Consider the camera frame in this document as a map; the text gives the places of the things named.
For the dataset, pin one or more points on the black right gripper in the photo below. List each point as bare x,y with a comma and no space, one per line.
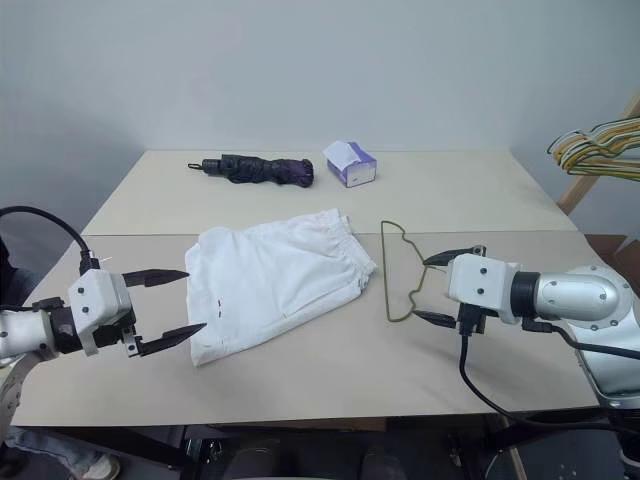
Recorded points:
472,320

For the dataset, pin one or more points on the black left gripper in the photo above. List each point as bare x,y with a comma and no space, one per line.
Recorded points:
132,345

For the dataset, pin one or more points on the white cloth garment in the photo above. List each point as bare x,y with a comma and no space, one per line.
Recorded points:
270,280

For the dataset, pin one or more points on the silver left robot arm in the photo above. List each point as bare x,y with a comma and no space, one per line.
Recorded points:
20,332

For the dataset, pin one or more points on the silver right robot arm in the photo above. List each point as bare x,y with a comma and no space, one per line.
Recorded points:
575,292

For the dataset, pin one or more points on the purple white tissue box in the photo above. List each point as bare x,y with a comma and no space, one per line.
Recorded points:
357,170

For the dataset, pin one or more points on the white sneaker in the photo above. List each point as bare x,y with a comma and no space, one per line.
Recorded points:
102,466

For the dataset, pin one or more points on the black purple folded umbrella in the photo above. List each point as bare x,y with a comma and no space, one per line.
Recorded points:
260,170

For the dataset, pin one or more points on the bundle of coloured hangers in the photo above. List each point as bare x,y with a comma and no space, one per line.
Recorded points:
582,162

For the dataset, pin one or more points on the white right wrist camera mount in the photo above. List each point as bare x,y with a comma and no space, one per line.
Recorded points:
480,285

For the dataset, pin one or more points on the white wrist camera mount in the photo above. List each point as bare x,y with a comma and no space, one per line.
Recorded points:
480,285
97,295

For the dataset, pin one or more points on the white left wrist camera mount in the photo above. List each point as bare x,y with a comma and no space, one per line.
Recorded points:
97,295

